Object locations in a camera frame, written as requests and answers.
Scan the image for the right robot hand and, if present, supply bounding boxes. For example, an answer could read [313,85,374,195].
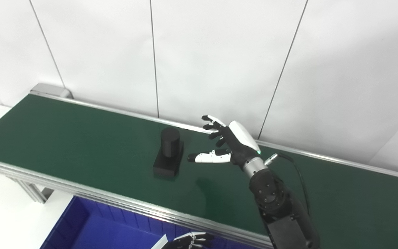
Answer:
[187,115,267,172]

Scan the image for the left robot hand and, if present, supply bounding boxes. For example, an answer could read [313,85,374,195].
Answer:
[151,232,215,249]

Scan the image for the black cylinder-on-block part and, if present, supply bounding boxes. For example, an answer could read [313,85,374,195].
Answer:
[153,127,185,179]

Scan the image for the blue plastic bin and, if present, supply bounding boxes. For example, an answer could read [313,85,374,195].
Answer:
[40,196,255,249]

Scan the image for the green conveyor belt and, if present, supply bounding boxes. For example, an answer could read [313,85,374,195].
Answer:
[0,83,398,249]
[0,94,398,249]

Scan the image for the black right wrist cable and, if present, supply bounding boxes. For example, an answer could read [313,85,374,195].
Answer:
[264,151,312,215]

